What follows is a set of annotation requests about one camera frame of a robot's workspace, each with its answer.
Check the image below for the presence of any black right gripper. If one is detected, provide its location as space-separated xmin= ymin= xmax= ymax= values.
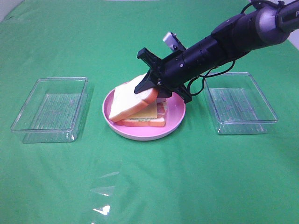
xmin=134 ymin=48 xmax=192 ymax=103

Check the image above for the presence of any bacon strip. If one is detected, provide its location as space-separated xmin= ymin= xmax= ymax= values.
xmin=156 ymin=98 xmax=168 ymax=118

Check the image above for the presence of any yellow cheese slice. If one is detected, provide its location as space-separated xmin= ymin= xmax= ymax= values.
xmin=130 ymin=101 xmax=157 ymax=119

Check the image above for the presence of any bread slice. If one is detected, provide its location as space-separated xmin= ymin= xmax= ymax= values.
xmin=108 ymin=74 xmax=158 ymax=122
xmin=119 ymin=117 xmax=166 ymax=127

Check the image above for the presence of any green lettuce leaf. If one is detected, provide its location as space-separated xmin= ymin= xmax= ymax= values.
xmin=130 ymin=102 xmax=169 ymax=122

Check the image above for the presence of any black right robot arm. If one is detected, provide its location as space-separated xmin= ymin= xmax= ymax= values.
xmin=134 ymin=0 xmax=299 ymax=103

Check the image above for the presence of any pink round plate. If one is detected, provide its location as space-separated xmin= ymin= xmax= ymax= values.
xmin=102 ymin=88 xmax=185 ymax=141

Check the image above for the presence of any right clear plastic tray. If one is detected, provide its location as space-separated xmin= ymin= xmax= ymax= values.
xmin=204 ymin=72 xmax=278 ymax=135

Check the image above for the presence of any clear plastic tray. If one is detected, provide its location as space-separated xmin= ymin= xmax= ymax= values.
xmin=11 ymin=77 xmax=88 ymax=143
xmin=204 ymin=72 xmax=278 ymax=135

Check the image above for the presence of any left clear plastic tray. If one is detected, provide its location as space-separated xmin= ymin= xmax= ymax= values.
xmin=11 ymin=77 xmax=88 ymax=143

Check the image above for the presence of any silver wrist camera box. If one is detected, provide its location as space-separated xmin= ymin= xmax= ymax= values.
xmin=163 ymin=32 xmax=186 ymax=52

